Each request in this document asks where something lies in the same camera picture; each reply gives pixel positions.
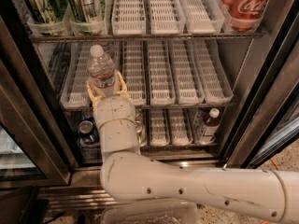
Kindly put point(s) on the green tall can right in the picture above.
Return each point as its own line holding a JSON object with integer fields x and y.
{"x": 88, "y": 15}

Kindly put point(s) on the red Coca-Cola can front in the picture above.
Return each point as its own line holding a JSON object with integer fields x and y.
{"x": 245, "y": 13}

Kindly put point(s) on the silver soda can front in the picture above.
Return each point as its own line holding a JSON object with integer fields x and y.
{"x": 140, "y": 132}

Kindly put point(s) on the middle shelf tray leftmost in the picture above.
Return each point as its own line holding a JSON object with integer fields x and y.
{"x": 75, "y": 94}

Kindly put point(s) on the blue Pepsi can front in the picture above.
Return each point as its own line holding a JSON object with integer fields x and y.
{"x": 87, "y": 133}

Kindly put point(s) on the fridge glass door right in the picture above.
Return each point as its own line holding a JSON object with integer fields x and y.
{"x": 266, "y": 121}

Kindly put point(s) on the middle shelf tray rightmost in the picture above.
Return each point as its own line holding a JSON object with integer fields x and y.
{"x": 214, "y": 81}

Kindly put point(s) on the stainless steel fridge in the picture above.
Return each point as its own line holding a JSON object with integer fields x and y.
{"x": 40, "y": 145}

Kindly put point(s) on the shelf tray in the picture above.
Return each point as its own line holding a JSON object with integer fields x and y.
{"x": 160, "y": 77}
{"x": 180, "y": 132}
{"x": 75, "y": 94}
{"x": 202, "y": 16}
{"x": 113, "y": 50}
{"x": 159, "y": 135}
{"x": 214, "y": 81}
{"x": 166, "y": 17}
{"x": 133, "y": 71}
{"x": 188, "y": 86}
{"x": 128, "y": 17}

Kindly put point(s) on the blue pepsi can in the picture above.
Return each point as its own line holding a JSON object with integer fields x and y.
{"x": 84, "y": 118}
{"x": 87, "y": 133}

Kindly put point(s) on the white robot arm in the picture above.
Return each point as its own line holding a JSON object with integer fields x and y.
{"x": 127, "y": 175}

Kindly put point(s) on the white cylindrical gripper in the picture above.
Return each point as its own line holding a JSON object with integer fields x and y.
{"x": 114, "y": 110}

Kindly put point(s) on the green tall can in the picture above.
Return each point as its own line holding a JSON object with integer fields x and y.
{"x": 88, "y": 15}
{"x": 47, "y": 16}

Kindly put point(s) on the brown tea bottle white cap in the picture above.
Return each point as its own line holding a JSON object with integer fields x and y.
{"x": 210, "y": 124}

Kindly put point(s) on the clear plastic water bottle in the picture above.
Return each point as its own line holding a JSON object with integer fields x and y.
{"x": 101, "y": 69}

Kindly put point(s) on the blue Pepsi can rear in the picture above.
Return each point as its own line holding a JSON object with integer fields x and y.
{"x": 84, "y": 118}

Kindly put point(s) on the green tall can left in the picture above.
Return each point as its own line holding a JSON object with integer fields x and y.
{"x": 47, "y": 16}

